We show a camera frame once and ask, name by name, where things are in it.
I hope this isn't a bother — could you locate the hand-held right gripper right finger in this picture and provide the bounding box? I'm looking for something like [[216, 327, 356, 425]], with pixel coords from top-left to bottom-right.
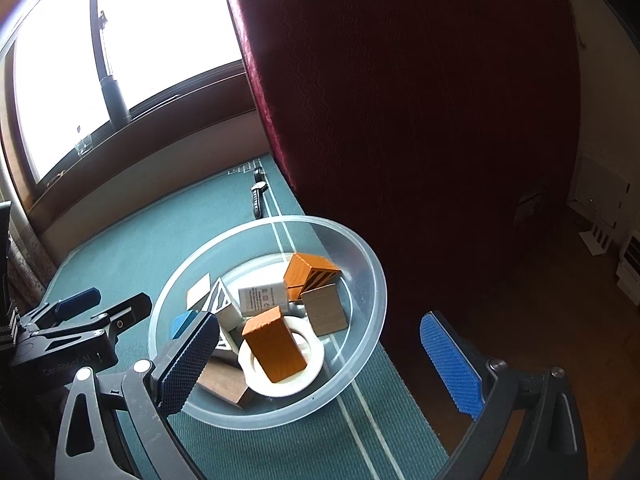
[[420, 310, 591, 480]]

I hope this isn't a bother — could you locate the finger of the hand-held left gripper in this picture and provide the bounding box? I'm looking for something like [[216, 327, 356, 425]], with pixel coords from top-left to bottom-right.
[[30, 292, 152, 342], [20, 287, 102, 330]]

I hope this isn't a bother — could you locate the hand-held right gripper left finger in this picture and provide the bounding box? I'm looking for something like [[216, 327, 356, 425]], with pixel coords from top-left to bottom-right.
[[54, 310, 221, 480]]

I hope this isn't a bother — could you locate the blue block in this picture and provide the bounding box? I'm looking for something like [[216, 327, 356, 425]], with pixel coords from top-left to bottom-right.
[[171, 310, 201, 341]]

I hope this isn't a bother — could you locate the dark brown wooden block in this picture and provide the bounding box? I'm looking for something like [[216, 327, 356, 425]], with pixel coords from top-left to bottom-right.
[[196, 355, 256, 408]]

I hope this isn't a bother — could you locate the large white striped wedge block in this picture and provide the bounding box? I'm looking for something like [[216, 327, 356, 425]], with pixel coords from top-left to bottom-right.
[[202, 277, 246, 331]]

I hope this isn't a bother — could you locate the light wooden wedge block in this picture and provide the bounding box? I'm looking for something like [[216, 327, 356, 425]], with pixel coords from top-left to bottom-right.
[[186, 272, 213, 311]]

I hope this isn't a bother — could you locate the plain orange rectangular block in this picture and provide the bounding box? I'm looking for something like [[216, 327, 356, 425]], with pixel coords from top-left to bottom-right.
[[241, 305, 307, 383]]

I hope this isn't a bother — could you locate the white charger plug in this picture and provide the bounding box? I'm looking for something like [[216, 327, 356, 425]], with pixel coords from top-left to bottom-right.
[[238, 280, 291, 318]]

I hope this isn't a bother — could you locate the cream round wooden spool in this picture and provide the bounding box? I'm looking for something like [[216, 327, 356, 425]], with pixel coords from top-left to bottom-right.
[[238, 312, 326, 397]]

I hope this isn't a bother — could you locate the wood grain rectangular block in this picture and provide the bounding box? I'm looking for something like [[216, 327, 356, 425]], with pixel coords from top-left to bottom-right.
[[300, 283, 348, 337]]

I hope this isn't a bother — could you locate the clear plastic bowl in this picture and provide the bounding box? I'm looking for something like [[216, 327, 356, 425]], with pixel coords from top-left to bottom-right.
[[148, 215, 388, 431]]

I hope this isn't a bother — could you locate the orange striped wedge block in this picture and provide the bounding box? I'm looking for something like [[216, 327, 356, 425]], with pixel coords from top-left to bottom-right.
[[283, 252, 342, 302]]

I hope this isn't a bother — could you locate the beige patterned curtain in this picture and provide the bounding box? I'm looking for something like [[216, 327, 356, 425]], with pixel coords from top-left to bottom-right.
[[0, 155, 56, 306]]

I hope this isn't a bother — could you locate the black wristwatch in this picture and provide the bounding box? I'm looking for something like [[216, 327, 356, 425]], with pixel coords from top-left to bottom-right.
[[250, 167, 271, 219]]

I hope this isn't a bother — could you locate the white slatted rack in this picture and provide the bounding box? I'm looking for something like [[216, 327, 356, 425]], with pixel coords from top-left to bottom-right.
[[579, 210, 613, 256]]

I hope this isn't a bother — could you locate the black cylinder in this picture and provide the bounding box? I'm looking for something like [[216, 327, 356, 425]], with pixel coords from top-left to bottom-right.
[[90, 0, 133, 128]]

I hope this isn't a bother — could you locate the red quilted curtain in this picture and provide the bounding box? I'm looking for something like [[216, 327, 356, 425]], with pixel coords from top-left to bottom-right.
[[217, 0, 583, 361]]

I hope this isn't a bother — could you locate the window with wooden frame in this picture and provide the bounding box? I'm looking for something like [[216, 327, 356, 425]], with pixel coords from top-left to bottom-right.
[[0, 0, 261, 201]]

